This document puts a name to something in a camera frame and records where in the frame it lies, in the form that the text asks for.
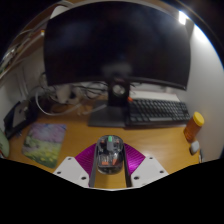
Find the bright light bar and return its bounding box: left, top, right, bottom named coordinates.
left=178, top=10, right=189, bottom=26

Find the pale green rounded object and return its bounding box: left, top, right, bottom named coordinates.
left=0, top=128, right=11, bottom=159

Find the black cable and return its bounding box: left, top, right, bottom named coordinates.
left=78, top=82, right=110, bottom=101

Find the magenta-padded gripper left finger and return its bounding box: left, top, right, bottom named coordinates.
left=53, top=142, right=100, bottom=189

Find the dark mechanical keyboard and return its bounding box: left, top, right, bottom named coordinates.
left=125, top=97, right=192, bottom=128

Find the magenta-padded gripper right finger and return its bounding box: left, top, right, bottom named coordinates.
left=122, top=142, right=170, bottom=189

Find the white cable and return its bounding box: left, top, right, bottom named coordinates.
left=34, top=89, right=108, bottom=117

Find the transparent computer mouse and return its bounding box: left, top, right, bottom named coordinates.
left=95, top=134, right=125, bottom=176

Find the silver mini computer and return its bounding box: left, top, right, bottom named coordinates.
left=12, top=99, right=31, bottom=128

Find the landscape print mouse pad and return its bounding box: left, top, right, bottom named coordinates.
left=21, top=122, right=68, bottom=169

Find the amber bottle with yellow lid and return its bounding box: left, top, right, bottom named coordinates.
left=183, top=111, right=206, bottom=143

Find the black curved monitor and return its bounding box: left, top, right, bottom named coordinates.
left=43, top=1, right=192, bottom=129

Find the black desktop stand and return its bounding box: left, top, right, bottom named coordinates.
left=3, top=97, right=40, bottom=140

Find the white power strip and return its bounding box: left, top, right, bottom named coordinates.
left=53, top=84, right=83, bottom=105

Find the white earbuds case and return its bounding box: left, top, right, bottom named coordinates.
left=189, top=140, right=201, bottom=156

